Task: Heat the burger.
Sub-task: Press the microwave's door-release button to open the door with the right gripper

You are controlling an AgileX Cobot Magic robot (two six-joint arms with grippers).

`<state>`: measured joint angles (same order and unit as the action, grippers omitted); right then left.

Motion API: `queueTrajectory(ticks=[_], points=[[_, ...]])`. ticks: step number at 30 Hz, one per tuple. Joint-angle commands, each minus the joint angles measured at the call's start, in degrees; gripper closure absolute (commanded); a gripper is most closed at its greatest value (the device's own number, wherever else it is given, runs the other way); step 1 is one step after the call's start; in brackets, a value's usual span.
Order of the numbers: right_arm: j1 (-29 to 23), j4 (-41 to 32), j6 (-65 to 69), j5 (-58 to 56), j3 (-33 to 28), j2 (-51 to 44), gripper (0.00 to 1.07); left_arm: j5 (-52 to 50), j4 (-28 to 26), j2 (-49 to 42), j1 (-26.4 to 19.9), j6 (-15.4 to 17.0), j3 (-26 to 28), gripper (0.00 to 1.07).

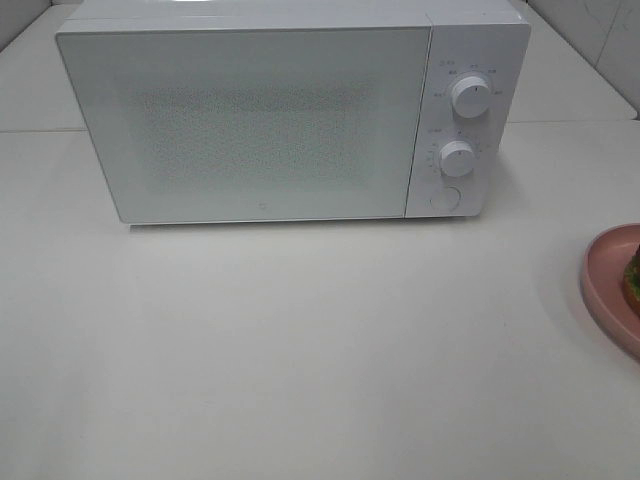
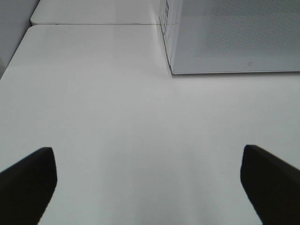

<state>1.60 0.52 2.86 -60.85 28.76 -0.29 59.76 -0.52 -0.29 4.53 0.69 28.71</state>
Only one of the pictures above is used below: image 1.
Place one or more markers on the round white door release button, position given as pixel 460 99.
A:
pixel 446 199

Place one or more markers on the white microwave door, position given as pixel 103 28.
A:
pixel 201 127

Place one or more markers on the pink round plate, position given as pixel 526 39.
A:
pixel 601 282

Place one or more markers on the burger with lettuce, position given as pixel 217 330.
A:
pixel 630 283

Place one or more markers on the lower white microwave knob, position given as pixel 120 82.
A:
pixel 457 159

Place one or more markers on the white microwave knob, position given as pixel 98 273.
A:
pixel 457 159
pixel 470 95

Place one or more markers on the white microwave oven body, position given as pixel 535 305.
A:
pixel 486 37

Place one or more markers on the upper white microwave knob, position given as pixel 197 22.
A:
pixel 470 95

